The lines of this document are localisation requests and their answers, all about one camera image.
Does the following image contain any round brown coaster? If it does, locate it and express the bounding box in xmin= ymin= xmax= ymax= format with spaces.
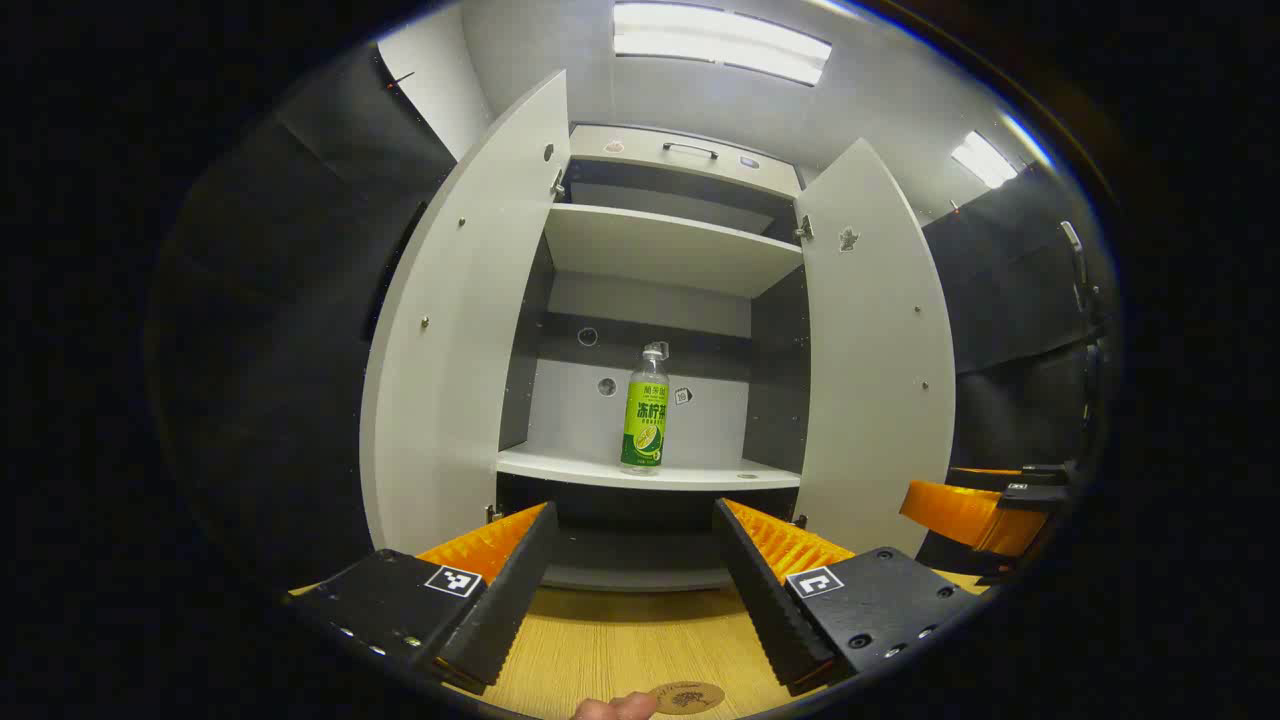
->
xmin=648 ymin=681 xmax=726 ymax=715

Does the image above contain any grey cabinet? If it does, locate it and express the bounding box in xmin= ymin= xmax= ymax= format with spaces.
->
xmin=495 ymin=124 xmax=813 ymax=593

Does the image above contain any large ceiling light panel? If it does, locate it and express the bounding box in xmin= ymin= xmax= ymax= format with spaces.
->
xmin=613 ymin=2 xmax=833 ymax=86

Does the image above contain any small ceiling light panel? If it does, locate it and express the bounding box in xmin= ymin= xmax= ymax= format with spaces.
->
xmin=950 ymin=130 xmax=1019 ymax=190

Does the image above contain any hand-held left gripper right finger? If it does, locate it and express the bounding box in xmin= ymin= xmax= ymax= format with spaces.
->
xmin=714 ymin=498 xmax=986 ymax=697

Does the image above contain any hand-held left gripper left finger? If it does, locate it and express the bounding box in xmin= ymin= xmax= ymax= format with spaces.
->
xmin=288 ymin=502 xmax=559 ymax=696

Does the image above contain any green label plastic bottle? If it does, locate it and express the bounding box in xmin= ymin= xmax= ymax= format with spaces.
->
xmin=620 ymin=342 xmax=671 ymax=475

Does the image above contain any grey cabinet door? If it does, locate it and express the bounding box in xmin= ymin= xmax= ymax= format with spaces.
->
xmin=795 ymin=138 xmax=958 ymax=558
xmin=360 ymin=70 xmax=571 ymax=556

